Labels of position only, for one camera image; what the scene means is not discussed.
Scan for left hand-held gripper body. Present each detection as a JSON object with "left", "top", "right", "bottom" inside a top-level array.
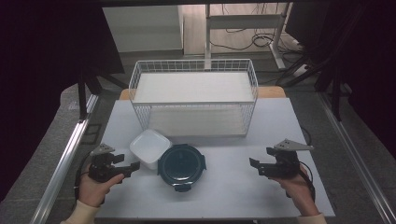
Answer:
[{"left": 88, "top": 143, "right": 125, "bottom": 184}]

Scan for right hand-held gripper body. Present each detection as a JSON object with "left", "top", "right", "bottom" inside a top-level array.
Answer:
[{"left": 261, "top": 138, "right": 315, "bottom": 180}]

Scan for white square lidded container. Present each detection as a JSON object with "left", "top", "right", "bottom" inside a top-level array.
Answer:
[{"left": 129, "top": 128, "right": 173, "bottom": 171}]

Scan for person's left hand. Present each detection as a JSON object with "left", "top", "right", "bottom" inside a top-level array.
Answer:
[{"left": 77, "top": 169, "right": 126, "bottom": 208}]

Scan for person's right hand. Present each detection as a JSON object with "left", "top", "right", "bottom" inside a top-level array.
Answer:
[{"left": 269, "top": 164, "right": 320, "bottom": 217}]

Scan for dark round lidded container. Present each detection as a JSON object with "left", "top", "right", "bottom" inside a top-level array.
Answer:
[{"left": 157, "top": 143, "right": 207, "bottom": 193}]

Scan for black metal stand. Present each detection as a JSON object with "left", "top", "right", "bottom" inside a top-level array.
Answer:
[
  {"left": 77, "top": 71, "right": 129, "bottom": 121},
  {"left": 313, "top": 60, "right": 354, "bottom": 123}
]

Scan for white power strip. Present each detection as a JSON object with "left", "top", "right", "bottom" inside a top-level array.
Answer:
[{"left": 291, "top": 63, "right": 310, "bottom": 78}]

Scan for black curtain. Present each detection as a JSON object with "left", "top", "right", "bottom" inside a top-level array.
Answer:
[
  {"left": 0, "top": 0, "right": 126, "bottom": 202},
  {"left": 284, "top": 0, "right": 396, "bottom": 161}
]

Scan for white cabinet panel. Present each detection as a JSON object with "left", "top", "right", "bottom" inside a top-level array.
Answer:
[{"left": 102, "top": 5, "right": 185, "bottom": 54}]

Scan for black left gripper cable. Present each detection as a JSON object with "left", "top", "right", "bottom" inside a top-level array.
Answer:
[{"left": 73, "top": 151, "right": 93, "bottom": 203}]

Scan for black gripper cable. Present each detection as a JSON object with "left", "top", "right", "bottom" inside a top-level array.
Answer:
[
  {"left": 73, "top": 151, "right": 93, "bottom": 203},
  {"left": 285, "top": 161, "right": 317, "bottom": 202}
]

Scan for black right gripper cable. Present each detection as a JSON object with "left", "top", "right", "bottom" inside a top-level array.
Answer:
[{"left": 285, "top": 161, "right": 317, "bottom": 202}]

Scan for metal floor rail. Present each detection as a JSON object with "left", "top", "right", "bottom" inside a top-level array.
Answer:
[
  {"left": 317, "top": 91, "right": 396, "bottom": 224},
  {"left": 29, "top": 92, "right": 101, "bottom": 224}
]

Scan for white wire two-tier rack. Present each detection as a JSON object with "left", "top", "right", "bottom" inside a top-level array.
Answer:
[{"left": 128, "top": 58, "right": 260, "bottom": 139}]

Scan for black floor cables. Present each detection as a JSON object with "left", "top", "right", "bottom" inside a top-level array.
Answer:
[{"left": 208, "top": 3, "right": 311, "bottom": 64}]

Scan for white metal desk frame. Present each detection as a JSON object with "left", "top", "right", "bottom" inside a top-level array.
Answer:
[{"left": 204, "top": 2, "right": 291, "bottom": 71}]

